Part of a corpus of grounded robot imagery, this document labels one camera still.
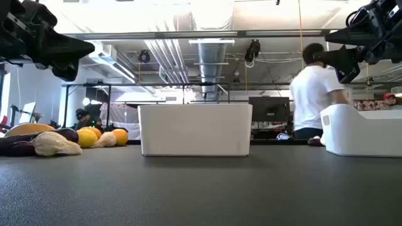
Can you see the grey overhead beam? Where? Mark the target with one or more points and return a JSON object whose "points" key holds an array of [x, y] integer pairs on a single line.
{"points": [[125, 35]]}

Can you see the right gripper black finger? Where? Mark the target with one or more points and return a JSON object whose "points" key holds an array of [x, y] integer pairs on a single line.
{"points": [[355, 36], [345, 62]]}

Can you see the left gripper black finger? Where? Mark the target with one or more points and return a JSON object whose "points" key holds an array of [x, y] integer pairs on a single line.
{"points": [[67, 70], [66, 48]]}

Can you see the large yellow lemon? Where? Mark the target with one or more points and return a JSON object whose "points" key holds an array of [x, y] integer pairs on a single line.
{"points": [[28, 128]]}

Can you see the floral patterned panel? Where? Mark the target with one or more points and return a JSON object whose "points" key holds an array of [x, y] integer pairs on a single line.
{"points": [[369, 105]]}

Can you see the bright computer screen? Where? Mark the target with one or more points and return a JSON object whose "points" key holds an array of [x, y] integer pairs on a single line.
{"points": [[27, 113]]}

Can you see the white hanging cloth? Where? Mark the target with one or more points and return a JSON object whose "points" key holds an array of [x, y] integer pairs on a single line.
{"points": [[121, 116]]}

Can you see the black computer monitor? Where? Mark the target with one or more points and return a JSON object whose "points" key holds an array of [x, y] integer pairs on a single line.
{"points": [[268, 108]]}

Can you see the white plastic basket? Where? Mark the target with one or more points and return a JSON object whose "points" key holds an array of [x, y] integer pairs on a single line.
{"points": [[194, 130], [351, 135]]}

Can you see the person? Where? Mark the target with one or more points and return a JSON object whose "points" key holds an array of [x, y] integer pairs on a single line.
{"points": [[389, 99], [311, 94], [84, 120]]}

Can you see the red upright object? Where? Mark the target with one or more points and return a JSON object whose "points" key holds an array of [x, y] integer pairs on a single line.
{"points": [[3, 122]]}

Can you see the white ceiling light bar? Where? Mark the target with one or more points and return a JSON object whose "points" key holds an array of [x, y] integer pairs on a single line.
{"points": [[212, 41]]}

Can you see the white and blue object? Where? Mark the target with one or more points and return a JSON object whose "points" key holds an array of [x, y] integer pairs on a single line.
{"points": [[283, 136]]}

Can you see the silver ventilation duct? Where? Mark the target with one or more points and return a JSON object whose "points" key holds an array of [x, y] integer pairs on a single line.
{"points": [[212, 53]]}

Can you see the flower vase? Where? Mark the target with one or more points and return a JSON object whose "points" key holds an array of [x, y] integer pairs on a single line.
{"points": [[37, 116]]}

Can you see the black metal rack frame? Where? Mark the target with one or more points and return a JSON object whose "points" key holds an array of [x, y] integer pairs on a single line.
{"points": [[108, 100]]}

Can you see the small beige ginger root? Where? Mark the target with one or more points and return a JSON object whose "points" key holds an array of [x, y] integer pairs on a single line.
{"points": [[106, 140]]}

